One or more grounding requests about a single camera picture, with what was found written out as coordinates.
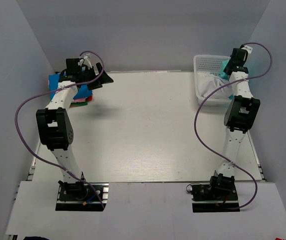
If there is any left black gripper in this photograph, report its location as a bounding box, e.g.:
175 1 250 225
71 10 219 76
79 62 114 91

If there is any white t shirt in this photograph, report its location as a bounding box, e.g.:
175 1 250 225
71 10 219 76
197 76 233 99

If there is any teal t shirt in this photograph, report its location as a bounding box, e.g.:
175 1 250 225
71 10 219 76
218 60 248 81

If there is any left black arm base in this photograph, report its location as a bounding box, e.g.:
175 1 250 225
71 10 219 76
55 182 109 212

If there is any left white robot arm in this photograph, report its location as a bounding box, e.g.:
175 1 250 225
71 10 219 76
36 56 114 200

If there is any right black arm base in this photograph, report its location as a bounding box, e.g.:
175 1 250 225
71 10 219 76
186 173 240 213

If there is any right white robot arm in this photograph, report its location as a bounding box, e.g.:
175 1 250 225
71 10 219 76
214 45 260 178

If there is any folded red t shirt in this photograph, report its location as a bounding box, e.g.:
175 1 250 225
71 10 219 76
87 95 93 102

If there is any white plastic basket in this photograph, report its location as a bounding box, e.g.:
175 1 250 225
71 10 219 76
193 54 232 107

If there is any folded pink t shirt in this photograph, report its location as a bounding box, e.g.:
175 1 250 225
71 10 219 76
72 97 87 103

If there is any folded green t shirt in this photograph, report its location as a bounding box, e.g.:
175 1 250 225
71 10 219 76
70 102 88 108

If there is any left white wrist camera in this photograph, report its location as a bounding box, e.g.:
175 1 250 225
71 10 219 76
79 52 92 69

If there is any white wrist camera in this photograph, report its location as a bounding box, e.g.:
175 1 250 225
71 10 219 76
240 44 253 54
79 52 92 69

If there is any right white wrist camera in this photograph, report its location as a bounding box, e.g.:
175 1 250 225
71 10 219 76
240 44 253 54

